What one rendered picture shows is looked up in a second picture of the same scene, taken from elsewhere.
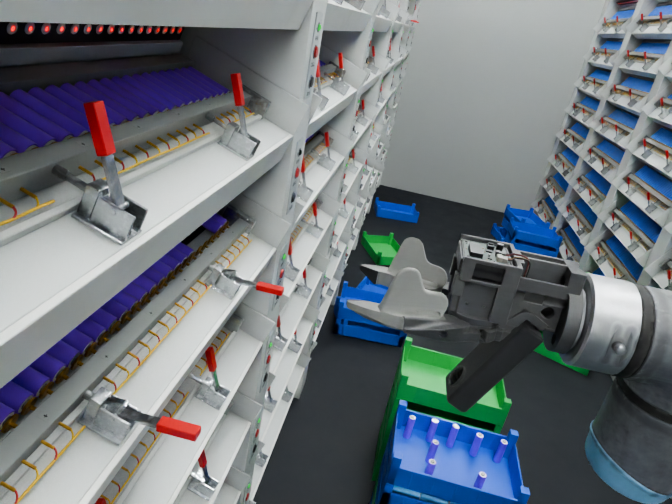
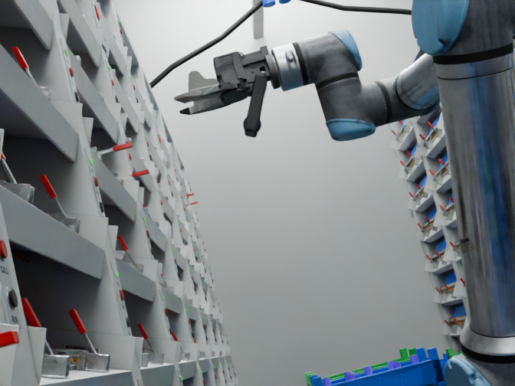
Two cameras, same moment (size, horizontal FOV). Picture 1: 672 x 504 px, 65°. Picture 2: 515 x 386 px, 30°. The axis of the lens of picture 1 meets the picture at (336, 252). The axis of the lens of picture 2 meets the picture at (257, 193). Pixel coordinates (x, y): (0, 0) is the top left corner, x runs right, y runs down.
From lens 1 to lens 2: 159 cm
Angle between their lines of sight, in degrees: 34
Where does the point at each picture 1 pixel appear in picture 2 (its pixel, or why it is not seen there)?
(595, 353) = (284, 66)
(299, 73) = (108, 89)
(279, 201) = (126, 169)
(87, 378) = not seen: hidden behind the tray
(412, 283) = (197, 76)
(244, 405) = (162, 348)
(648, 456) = (340, 103)
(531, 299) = (253, 67)
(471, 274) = (219, 63)
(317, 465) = not seen: outside the picture
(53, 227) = not seen: hidden behind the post
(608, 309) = (279, 49)
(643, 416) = (326, 87)
